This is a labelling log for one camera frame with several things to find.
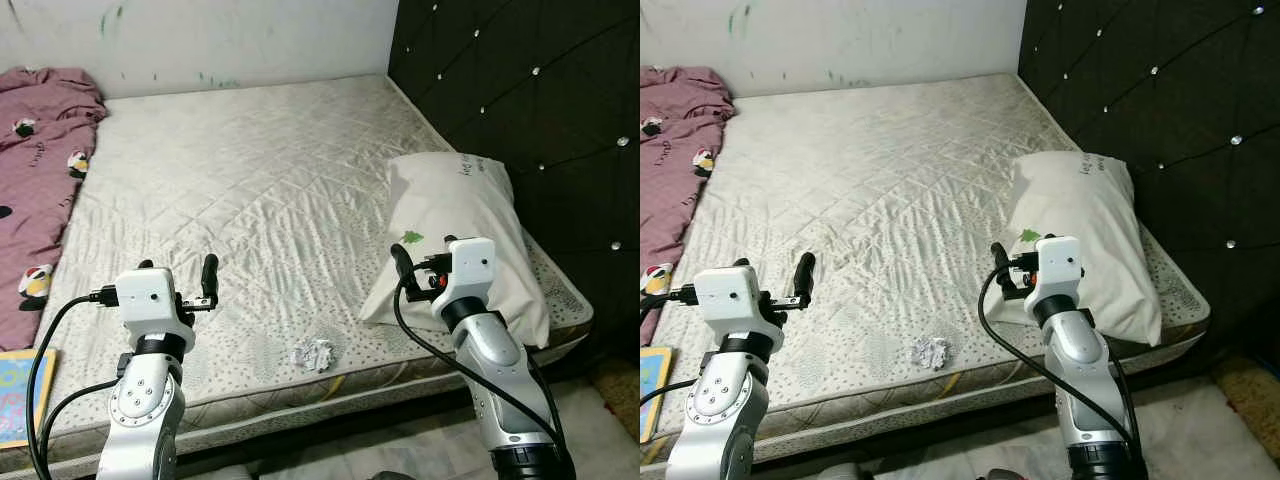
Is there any white pillow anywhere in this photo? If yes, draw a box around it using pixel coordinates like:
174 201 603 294
358 152 553 349
985 150 1164 347

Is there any white paper ball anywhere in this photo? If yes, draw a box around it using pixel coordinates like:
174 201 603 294
290 338 334 373
910 336 951 371

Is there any blue yellow children's book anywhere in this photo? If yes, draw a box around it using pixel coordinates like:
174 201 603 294
0 348 58 451
640 346 673 443

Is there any white quilted mattress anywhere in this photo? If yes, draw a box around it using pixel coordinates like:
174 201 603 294
640 72 1211 466
0 72 594 471

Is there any pink printed blanket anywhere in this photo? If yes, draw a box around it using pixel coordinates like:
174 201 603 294
640 66 738 346
0 66 109 351

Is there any black tufted headboard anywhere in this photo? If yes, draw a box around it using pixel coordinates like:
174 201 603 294
387 0 640 361
1018 0 1280 351

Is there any brown floor mat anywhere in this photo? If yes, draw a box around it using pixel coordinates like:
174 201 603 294
590 360 640 441
1210 355 1280 441

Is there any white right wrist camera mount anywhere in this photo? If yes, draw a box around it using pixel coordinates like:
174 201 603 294
1022 236 1086 319
430 237 498 321

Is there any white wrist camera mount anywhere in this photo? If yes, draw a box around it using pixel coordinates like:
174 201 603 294
693 265 781 351
1022 236 1086 319
430 237 498 321
112 268 197 351

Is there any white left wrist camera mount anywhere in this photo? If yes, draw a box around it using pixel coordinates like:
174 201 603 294
112 268 197 351
693 265 781 351

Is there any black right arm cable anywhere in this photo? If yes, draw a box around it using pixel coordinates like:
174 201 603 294
392 258 569 471
978 262 1143 463

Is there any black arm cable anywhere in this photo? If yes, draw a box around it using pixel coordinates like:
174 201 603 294
27 288 123 480
392 258 569 471
978 262 1143 463
640 286 701 406

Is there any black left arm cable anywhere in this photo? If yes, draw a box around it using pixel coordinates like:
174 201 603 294
640 286 701 406
27 288 123 480

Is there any black bed frame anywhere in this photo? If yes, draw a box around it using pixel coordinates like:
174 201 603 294
170 340 611 476
800 340 1231 471

